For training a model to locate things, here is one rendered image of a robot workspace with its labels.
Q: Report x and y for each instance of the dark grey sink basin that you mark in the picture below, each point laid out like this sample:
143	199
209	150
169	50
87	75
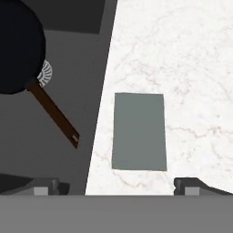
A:
57	91

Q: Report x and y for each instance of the grey-green rectangular sponge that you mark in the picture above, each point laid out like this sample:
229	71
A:
139	131

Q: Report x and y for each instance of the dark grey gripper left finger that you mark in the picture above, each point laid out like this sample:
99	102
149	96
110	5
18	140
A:
45	185

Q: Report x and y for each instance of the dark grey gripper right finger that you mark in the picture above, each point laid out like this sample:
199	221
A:
191	185

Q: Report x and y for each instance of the white round sink drain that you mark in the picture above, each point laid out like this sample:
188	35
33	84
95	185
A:
46	74

